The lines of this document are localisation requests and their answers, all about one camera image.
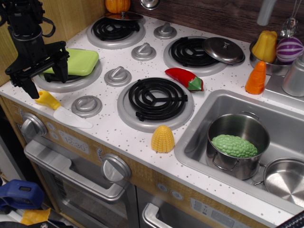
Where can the grey oven knob right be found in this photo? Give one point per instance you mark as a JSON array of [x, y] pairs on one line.
[[114, 169]]

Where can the steel pan in sink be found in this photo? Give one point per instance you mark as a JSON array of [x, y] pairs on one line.
[[284, 177]]

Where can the grey right door handle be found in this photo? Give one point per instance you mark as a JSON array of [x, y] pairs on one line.
[[149, 216]]

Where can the green cutting board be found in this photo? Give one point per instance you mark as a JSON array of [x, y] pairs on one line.
[[81, 62]]

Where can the grey stove knob front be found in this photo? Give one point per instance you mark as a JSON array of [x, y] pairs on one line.
[[87, 106]]

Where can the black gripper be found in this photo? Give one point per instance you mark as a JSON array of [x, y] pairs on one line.
[[34, 57]]

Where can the grey stove knob back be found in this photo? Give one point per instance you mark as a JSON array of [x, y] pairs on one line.
[[165, 31]]

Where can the back right black burner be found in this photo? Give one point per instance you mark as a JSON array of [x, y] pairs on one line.
[[189, 52]]

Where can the grey oven knob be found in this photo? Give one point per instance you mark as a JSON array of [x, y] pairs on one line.
[[32, 126], [114, 169]]

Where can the grey stove knob lower middle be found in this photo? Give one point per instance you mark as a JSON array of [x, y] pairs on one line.
[[118, 77]]

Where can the steel pot with handles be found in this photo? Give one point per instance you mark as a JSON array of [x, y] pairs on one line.
[[245, 125]]

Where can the yellow cloth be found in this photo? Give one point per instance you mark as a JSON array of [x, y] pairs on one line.
[[34, 216]]

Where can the back left black burner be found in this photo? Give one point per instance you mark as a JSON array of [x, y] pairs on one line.
[[106, 29]]

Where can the silver sink basin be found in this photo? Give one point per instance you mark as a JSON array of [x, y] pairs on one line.
[[285, 128]]

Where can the grey stove knob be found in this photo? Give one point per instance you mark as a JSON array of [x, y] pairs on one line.
[[118, 77], [87, 106], [165, 31], [143, 52]]

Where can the steel pot lid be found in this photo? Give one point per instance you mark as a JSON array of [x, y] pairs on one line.
[[223, 50]]

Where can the orange toy pumpkin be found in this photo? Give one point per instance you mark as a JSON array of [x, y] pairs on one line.
[[117, 6]]

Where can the yellow toy corn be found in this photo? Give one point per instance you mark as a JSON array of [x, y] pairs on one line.
[[162, 139]]

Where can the steel cup right edge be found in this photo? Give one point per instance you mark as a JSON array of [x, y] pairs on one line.
[[293, 83]]

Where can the orange toy carrot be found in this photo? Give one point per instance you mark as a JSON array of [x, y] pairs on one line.
[[256, 81]]

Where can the silver wall hook knob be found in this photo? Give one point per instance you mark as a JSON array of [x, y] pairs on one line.
[[150, 4]]

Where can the steel lid back left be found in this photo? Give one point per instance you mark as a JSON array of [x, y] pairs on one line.
[[128, 16]]

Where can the yellow toy bell pepper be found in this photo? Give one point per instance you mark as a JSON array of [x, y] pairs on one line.
[[265, 47]]

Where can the purple striped toy onion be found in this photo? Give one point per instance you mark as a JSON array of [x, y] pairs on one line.
[[289, 49]]

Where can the grey stove knob upper middle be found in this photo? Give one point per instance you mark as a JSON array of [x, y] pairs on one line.
[[143, 52]]

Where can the front right black burner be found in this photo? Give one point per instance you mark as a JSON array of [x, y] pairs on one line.
[[157, 99]]

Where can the green bumpy toy vegetable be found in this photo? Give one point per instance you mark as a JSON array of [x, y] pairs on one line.
[[234, 146]]

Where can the blue clamp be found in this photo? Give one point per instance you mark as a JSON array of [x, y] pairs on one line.
[[20, 194]]

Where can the grey oven door handle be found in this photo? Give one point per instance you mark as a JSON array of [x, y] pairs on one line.
[[60, 165]]

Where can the silver faucet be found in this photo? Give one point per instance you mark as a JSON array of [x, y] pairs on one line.
[[265, 12]]

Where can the grey oven knob left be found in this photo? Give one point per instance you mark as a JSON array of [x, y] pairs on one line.
[[32, 126]]

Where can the small steel bowl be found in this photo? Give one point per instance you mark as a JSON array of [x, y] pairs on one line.
[[276, 68]]

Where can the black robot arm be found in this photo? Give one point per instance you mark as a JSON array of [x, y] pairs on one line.
[[27, 27]]

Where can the red toy chili pepper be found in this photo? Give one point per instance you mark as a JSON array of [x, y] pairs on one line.
[[186, 78]]

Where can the front left black burner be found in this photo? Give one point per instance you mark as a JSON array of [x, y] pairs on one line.
[[52, 78]]

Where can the yellow handled white toy knife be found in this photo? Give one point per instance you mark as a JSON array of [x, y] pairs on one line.
[[60, 113]]

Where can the black burner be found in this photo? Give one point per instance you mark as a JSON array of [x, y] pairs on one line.
[[52, 78], [157, 99], [189, 52], [106, 29]]

